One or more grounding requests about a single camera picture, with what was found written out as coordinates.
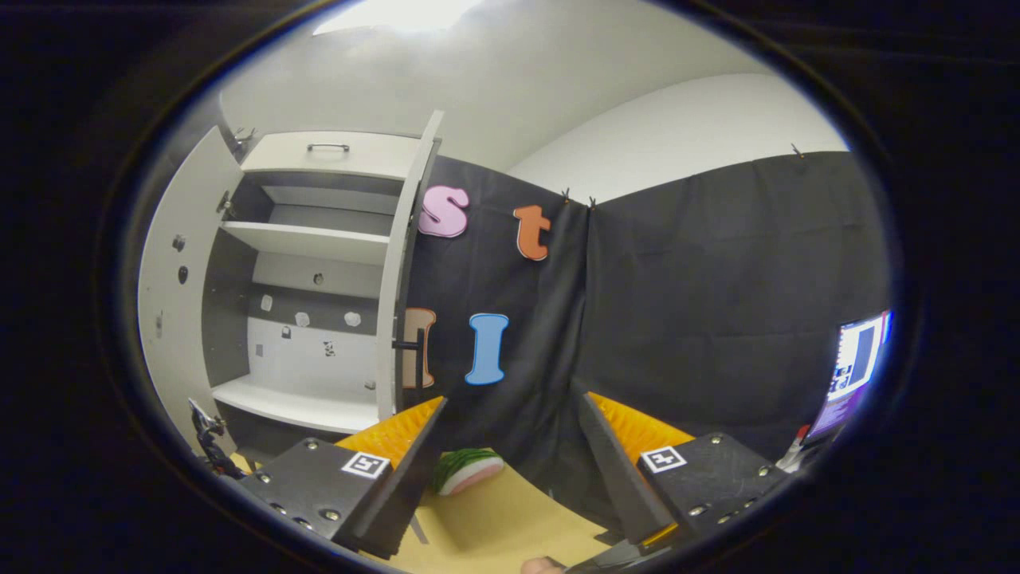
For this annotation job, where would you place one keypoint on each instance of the white cabinet shelf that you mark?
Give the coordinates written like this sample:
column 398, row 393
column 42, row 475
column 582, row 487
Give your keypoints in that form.
column 311, row 241

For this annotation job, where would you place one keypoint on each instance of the white and grey cabinet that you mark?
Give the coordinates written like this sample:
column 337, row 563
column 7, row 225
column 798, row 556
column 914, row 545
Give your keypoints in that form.
column 311, row 367

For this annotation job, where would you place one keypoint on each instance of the white cabinet door camera sticker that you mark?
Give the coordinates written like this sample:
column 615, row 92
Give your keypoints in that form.
column 179, row 335

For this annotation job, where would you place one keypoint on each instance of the lit computer monitor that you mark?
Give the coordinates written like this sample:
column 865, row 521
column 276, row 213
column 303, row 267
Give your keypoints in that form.
column 857, row 359

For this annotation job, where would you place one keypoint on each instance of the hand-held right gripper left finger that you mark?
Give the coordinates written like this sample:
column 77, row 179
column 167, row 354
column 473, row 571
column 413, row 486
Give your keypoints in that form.
column 414, row 470

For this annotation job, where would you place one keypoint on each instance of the black backdrop cloth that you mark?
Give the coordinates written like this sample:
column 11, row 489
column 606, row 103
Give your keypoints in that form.
column 701, row 303

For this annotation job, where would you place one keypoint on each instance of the small white and red object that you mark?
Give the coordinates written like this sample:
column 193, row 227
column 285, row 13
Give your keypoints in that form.
column 797, row 450

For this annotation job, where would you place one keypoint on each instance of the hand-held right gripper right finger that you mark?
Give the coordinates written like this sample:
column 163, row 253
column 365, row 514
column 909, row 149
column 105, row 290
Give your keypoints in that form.
column 617, row 470

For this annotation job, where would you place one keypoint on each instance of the watermelon slice toy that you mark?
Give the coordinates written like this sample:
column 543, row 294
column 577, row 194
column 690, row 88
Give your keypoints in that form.
column 466, row 470

